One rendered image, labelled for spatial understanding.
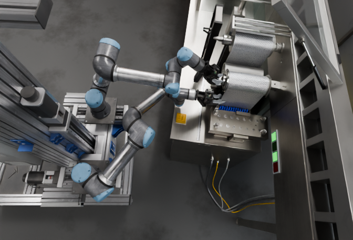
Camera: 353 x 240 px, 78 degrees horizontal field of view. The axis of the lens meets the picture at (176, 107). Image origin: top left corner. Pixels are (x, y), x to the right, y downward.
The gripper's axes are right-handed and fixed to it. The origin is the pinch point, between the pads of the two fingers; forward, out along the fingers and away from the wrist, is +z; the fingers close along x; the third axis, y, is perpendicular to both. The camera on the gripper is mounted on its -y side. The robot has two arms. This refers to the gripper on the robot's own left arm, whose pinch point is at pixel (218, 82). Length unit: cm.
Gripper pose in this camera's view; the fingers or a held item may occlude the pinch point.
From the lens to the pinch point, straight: 140.9
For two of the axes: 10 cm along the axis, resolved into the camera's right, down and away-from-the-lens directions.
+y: 6.9, -2.2, -6.9
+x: 1.3, -9.0, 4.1
